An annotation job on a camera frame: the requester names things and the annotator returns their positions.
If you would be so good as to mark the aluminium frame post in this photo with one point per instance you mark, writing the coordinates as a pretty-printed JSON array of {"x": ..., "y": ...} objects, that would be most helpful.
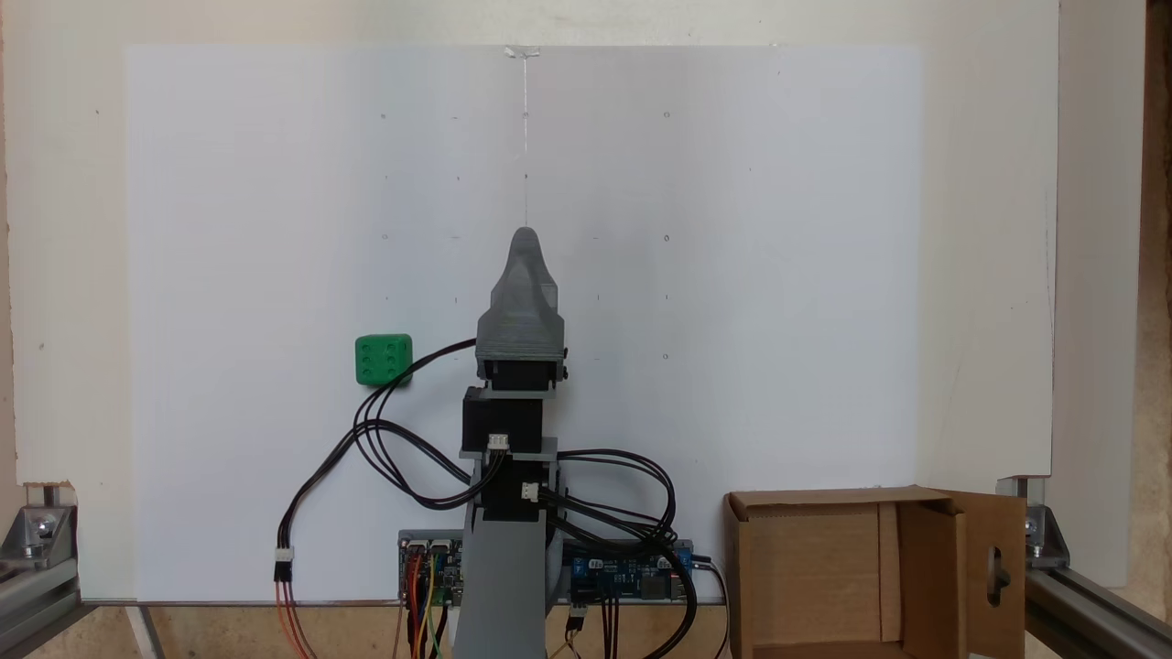
[
  {"x": 1090, "y": 613},
  {"x": 32, "y": 595}
]

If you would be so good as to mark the large white paper sheet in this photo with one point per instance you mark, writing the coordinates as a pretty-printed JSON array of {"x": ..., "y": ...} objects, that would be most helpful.
[{"x": 732, "y": 229}]

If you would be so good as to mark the grey ribbed fixed gripper jaw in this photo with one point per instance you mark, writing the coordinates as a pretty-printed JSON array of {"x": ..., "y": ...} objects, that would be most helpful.
[{"x": 525, "y": 275}]

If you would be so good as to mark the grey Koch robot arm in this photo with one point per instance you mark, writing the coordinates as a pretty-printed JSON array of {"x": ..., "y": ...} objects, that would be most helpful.
[{"x": 504, "y": 586}]

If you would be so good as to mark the metal corner bracket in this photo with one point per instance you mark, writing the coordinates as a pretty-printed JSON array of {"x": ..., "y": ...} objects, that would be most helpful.
[
  {"x": 37, "y": 531},
  {"x": 1039, "y": 531}
]

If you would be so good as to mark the clear tape strip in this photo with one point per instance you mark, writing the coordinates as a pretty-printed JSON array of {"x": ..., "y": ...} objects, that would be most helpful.
[{"x": 522, "y": 52}]

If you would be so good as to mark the green die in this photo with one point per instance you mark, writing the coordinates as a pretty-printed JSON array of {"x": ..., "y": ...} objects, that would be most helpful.
[{"x": 383, "y": 359}]

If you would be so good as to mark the blue circuit board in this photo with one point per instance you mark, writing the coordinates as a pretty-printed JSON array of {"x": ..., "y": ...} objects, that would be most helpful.
[{"x": 623, "y": 577}]

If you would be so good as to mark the open cardboard box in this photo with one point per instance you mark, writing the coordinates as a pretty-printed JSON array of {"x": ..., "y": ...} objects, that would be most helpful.
[{"x": 797, "y": 567}]

